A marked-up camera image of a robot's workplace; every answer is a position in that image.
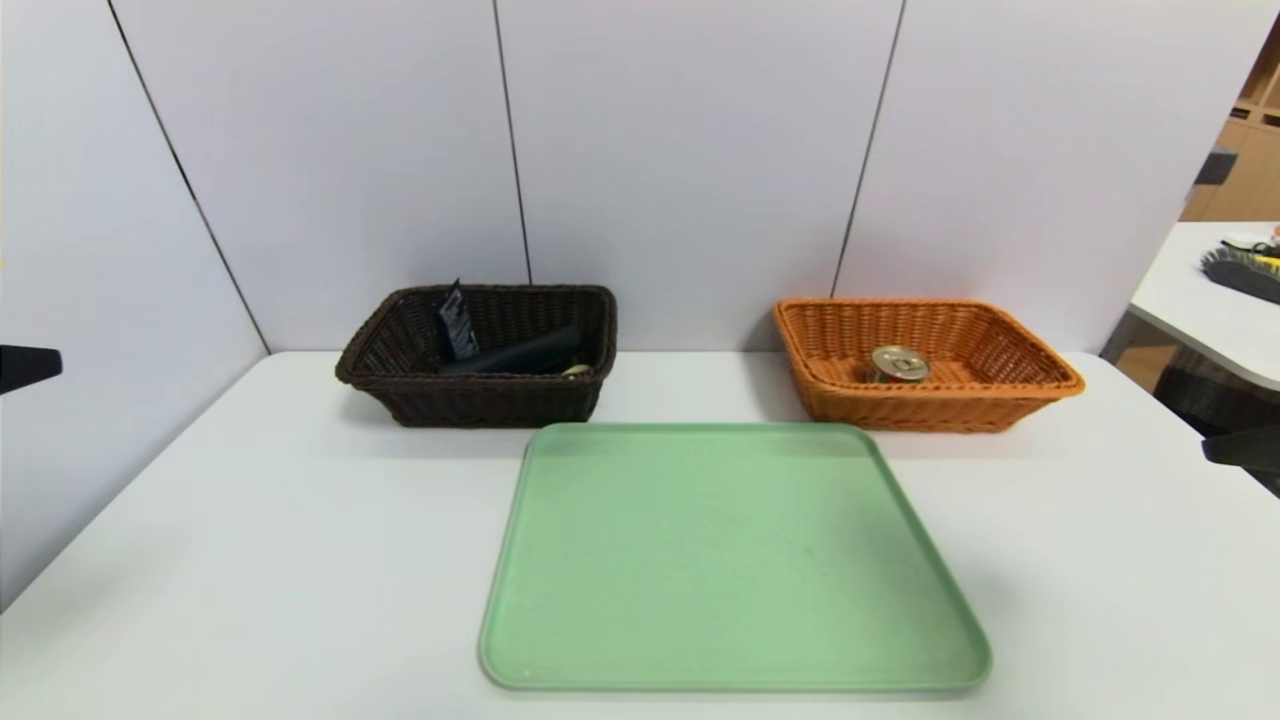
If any small tin can with pull-tab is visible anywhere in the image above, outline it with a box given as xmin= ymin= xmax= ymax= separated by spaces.
xmin=868 ymin=344 xmax=933 ymax=384

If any dark woven bin under table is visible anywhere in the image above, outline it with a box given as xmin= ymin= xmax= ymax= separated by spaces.
xmin=1155 ymin=348 xmax=1280 ymax=496

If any dark cone-shaped squeeze tube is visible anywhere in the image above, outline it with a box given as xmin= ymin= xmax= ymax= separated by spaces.
xmin=437 ymin=280 xmax=481 ymax=363

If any light wooden shelf unit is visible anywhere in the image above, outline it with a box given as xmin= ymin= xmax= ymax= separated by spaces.
xmin=1178 ymin=12 xmax=1280 ymax=223

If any orange wicker basket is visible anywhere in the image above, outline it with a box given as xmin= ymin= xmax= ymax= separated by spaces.
xmin=771 ymin=297 xmax=1087 ymax=434

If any black rectangular soft case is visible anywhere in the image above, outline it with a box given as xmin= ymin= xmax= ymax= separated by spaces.
xmin=438 ymin=324 xmax=587 ymax=378

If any light green plastic tray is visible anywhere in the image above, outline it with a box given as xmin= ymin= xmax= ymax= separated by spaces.
xmin=478 ymin=422 xmax=993 ymax=694

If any dark brown wicker basket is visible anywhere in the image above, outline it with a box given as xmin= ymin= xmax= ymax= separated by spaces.
xmin=335 ymin=284 xmax=618 ymax=429

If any white side table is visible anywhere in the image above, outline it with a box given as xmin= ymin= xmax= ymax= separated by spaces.
xmin=1100 ymin=220 xmax=1280 ymax=391

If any black bristle brush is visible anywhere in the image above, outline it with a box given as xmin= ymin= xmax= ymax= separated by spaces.
xmin=1200 ymin=245 xmax=1280 ymax=304

